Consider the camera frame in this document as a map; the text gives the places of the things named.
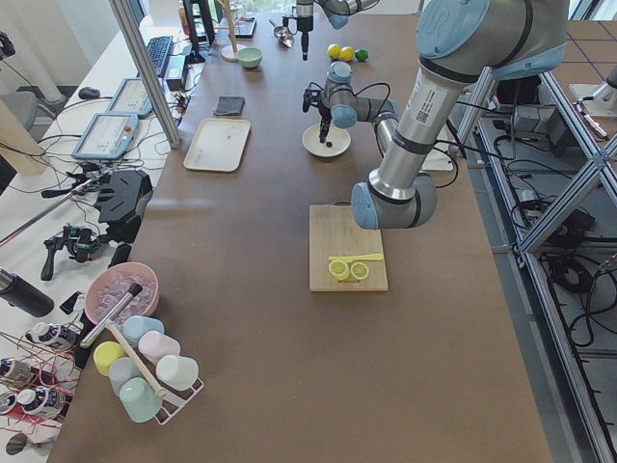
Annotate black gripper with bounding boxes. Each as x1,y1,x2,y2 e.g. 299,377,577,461
318,103,332,143
296,15,313,61

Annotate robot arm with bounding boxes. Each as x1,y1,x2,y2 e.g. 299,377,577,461
291,0,380,61
318,1,569,230

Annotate cream rabbit tray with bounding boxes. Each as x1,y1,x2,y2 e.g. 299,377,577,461
183,118,251,173

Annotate metal scoop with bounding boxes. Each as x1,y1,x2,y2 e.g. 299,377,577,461
269,19,295,48

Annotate yellow lemon left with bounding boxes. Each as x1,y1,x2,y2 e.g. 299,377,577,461
327,43,341,60

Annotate yellow lemon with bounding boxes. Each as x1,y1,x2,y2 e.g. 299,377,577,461
327,43,341,60
338,46,355,62

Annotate yellow lemon right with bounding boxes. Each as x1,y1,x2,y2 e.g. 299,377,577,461
338,46,355,62

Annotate green bowl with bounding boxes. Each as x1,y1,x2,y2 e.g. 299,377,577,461
236,46,263,69

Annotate green lime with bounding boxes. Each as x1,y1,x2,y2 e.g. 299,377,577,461
355,48,369,63

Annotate wooden glass stand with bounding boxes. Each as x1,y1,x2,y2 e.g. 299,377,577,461
217,0,245,62

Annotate dark grey folded cloth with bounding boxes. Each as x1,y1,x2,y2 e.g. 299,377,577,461
213,95,245,116

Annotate bamboo cutting board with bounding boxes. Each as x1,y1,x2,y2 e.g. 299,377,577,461
309,204,389,292

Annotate yellow plastic knife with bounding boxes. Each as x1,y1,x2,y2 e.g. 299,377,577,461
328,253,384,263

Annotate black keyboard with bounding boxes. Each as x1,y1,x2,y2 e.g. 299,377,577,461
147,36,174,77

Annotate lemon half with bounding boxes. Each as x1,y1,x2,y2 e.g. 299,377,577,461
328,259,351,282

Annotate lemon slice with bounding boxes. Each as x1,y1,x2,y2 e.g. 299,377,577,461
349,261,370,281

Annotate far teach pendant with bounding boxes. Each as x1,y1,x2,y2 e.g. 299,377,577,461
106,78,153,119

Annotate teach pendant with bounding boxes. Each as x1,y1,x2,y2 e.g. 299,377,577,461
106,78,153,119
71,112,139,161

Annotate near teach pendant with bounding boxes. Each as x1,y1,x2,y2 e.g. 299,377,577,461
71,112,139,161

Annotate black computer mouse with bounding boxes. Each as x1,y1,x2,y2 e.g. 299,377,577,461
78,86,100,100

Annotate metal muddler tool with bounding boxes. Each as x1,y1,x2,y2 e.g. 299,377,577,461
79,283,143,349

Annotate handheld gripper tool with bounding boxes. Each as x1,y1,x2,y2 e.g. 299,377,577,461
40,225,109,281

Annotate pink bowl with ice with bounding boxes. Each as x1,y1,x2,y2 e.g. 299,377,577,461
85,262,160,325

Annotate pink cup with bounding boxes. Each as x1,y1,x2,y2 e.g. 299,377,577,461
138,330,181,365

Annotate blue cup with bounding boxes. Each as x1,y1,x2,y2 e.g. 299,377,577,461
121,315,165,346

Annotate white cup rack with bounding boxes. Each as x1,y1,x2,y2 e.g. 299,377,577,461
150,378,205,425

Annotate yellow cup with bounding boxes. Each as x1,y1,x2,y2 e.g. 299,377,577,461
94,340,126,376

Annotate grey cup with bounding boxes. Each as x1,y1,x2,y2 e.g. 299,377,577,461
108,357,142,396

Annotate mint green cup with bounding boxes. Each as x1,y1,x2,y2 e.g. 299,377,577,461
120,377,162,422

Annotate black bottle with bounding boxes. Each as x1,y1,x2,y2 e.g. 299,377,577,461
1,268,54,317

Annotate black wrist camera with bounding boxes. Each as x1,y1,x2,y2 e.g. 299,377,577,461
302,87,321,113
282,14,297,35

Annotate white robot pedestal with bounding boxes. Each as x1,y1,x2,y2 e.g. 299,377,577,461
414,81,453,171

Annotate aluminium frame post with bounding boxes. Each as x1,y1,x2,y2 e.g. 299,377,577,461
109,0,181,149

